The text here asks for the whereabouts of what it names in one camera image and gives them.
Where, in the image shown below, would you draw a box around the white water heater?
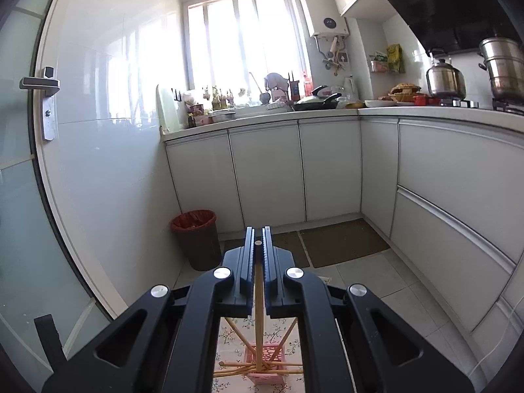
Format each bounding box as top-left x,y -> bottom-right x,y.
298,0 -> 351,38

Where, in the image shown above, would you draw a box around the small potted plants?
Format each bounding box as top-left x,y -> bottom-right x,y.
202,85 -> 236,111

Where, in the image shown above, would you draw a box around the black range hood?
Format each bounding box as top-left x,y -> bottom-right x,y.
364,0 -> 524,57

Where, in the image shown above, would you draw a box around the floral tablecloth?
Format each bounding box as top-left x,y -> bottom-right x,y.
211,315 -> 306,393

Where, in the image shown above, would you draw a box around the brown trash bin red bag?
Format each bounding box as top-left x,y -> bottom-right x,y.
171,210 -> 222,271

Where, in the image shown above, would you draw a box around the dark knife block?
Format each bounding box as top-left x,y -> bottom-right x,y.
288,71 -> 302,101

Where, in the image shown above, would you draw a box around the frosted glass door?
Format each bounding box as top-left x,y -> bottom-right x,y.
0,0 -> 117,393

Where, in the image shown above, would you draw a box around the wall rack with packets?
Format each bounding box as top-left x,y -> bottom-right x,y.
369,44 -> 406,75

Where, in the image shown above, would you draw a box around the kitchen window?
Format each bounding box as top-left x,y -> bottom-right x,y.
181,0 -> 309,104

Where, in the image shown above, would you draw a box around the wicker basket with bread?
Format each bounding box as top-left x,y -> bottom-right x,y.
388,83 -> 422,103

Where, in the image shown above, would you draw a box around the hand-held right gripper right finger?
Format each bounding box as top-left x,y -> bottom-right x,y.
261,226 -> 476,393

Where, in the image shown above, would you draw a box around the white plastic jug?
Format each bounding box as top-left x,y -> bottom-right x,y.
341,76 -> 360,104

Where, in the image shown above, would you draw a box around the steel steamer pot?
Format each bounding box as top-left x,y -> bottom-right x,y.
478,37 -> 524,102

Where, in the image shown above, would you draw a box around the brown floor mat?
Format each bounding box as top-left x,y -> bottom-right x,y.
299,218 -> 391,270
271,231 -> 310,270

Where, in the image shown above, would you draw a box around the steel kettle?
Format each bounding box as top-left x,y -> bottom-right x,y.
426,49 -> 468,101

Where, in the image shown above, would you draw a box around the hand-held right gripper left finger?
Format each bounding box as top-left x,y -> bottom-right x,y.
41,226 -> 256,393

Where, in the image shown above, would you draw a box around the gas stove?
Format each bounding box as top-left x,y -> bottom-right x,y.
441,97 -> 524,116

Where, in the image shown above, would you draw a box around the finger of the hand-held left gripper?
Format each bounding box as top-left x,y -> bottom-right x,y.
34,314 -> 67,374

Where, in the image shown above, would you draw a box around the silver door handle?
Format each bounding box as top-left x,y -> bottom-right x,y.
20,66 -> 62,142

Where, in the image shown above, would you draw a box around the white cutting board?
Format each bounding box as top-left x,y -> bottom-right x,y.
155,84 -> 181,130

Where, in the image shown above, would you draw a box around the pink perforated plastic basket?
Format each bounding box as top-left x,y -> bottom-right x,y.
245,346 -> 286,382

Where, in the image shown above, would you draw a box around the black frying pan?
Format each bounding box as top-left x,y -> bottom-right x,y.
292,86 -> 343,112

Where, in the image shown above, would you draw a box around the white kitchen cabinets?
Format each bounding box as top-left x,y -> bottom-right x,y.
164,107 -> 524,336

